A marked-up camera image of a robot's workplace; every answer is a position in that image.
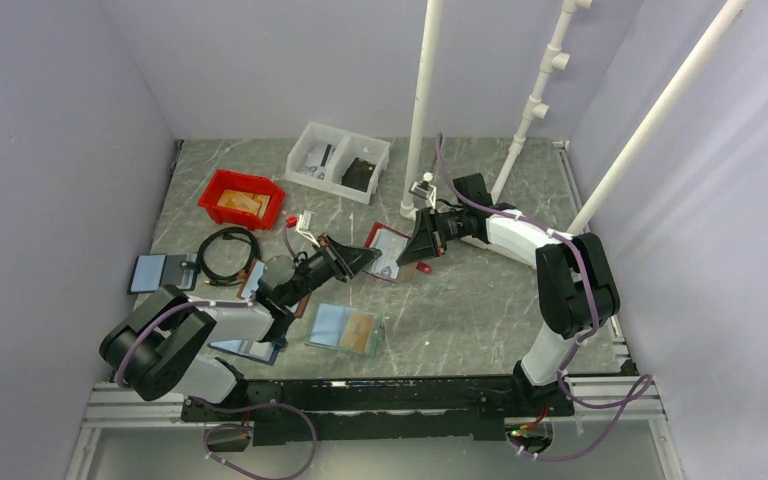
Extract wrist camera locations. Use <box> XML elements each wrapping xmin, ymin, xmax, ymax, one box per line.
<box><xmin>409</xmin><ymin>172</ymin><xmax>437</xmax><ymax>208</ymax></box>
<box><xmin>285</xmin><ymin>210</ymin><xmax>317</xmax><ymax>243</ymax></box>

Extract red plastic bin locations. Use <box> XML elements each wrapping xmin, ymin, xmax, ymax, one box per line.
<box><xmin>197</xmin><ymin>169</ymin><xmax>285</xmax><ymax>230</ymax></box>

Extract purple cable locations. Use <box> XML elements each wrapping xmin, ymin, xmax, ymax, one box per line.
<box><xmin>434</xmin><ymin>132</ymin><xmax>654</xmax><ymax>464</ymax></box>
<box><xmin>113</xmin><ymin>225</ymin><xmax>319</xmax><ymax>480</ymax></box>

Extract gold cards in red bin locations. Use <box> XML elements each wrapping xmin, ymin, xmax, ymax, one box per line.
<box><xmin>217</xmin><ymin>189</ymin><xmax>271</xmax><ymax>218</ymax></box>

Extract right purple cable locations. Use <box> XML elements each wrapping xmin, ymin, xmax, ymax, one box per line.
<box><xmin>434</xmin><ymin>132</ymin><xmax>654</xmax><ymax>464</ymax></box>

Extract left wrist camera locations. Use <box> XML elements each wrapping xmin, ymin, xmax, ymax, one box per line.
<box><xmin>285</xmin><ymin>210</ymin><xmax>317</xmax><ymax>243</ymax></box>

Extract white divided plastic bin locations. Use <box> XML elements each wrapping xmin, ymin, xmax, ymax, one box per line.
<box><xmin>284</xmin><ymin>122</ymin><xmax>391</xmax><ymax>204</ymax></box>

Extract white pvc pipe frame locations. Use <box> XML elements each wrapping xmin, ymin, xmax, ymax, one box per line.
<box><xmin>400</xmin><ymin>0</ymin><xmax>750</xmax><ymax>233</ymax></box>

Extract aluminium frame rail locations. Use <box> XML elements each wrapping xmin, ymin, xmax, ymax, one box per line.
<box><xmin>65</xmin><ymin>374</ymin><xmax>687</xmax><ymax>480</ymax></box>

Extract black coiled cable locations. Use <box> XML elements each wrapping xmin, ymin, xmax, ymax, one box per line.
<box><xmin>195</xmin><ymin>226</ymin><xmax>261</xmax><ymax>288</ymax></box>

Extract red card holder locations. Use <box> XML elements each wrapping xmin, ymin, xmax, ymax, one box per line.
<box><xmin>364</xmin><ymin>222</ymin><xmax>432</xmax><ymax>283</ymax></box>

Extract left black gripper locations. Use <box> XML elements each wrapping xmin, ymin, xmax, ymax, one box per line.
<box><xmin>284</xmin><ymin>232</ymin><xmax>381</xmax><ymax>307</ymax></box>

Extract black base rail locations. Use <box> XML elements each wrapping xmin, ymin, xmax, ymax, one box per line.
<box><xmin>181</xmin><ymin>374</ymin><xmax>574</xmax><ymax>446</ymax></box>

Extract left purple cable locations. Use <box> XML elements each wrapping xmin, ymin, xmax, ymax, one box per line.
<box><xmin>113</xmin><ymin>225</ymin><xmax>319</xmax><ymax>480</ymax></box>

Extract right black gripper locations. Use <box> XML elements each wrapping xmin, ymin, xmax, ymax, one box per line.
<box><xmin>397</xmin><ymin>207</ymin><xmax>469</xmax><ymax>267</ymax></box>

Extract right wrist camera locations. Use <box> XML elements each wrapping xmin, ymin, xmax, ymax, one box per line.
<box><xmin>409</xmin><ymin>172</ymin><xmax>437</xmax><ymax>208</ymax></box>

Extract white silver card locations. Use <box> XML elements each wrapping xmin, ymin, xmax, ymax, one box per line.
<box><xmin>367</xmin><ymin>241</ymin><xmax>405</xmax><ymax>281</ymax></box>

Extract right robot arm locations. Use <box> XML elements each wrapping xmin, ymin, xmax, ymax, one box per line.
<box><xmin>397</xmin><ymin>172</ymin><xmax>620</xmax><ymax>415</ymax></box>

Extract black cards in bin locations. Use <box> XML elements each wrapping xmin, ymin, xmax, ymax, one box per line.
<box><xmin>340</xmin><ymin>157</ymin><xmax>376</xmax><ymax>192</ymax></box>

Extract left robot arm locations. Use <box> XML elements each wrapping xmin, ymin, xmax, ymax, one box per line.
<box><xmin>99</xmin><ymin>234</ymin><xmax>382</xmax><ymax>420</ymax></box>

